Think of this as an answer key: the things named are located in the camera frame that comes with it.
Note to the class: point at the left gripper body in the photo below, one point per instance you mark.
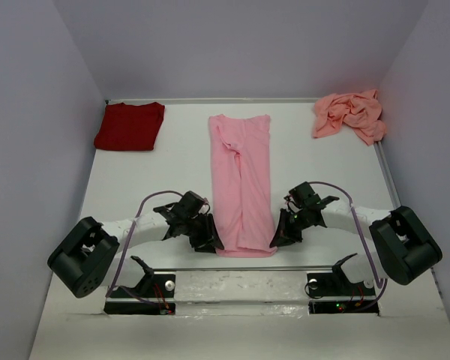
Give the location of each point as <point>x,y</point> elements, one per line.
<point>198,231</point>

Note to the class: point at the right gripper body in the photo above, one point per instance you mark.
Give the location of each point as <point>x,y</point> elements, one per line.
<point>298,221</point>

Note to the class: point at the pink t-shirt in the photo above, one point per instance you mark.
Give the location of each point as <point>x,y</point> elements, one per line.
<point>241,185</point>

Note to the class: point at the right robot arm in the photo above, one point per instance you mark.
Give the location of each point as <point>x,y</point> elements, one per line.
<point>397,245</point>

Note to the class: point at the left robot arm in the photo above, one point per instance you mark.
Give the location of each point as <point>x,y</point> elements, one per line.
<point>95,253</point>

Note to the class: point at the red folded t-shirt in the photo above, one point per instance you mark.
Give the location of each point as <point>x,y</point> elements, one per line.
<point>130,128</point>

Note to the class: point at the salmon crumpled t-shirt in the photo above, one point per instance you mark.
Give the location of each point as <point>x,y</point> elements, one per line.
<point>359,111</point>

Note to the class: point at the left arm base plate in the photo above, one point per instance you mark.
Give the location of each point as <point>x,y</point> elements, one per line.
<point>157,299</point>

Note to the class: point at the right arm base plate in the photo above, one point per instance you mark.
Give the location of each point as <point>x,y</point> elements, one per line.
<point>329,295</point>

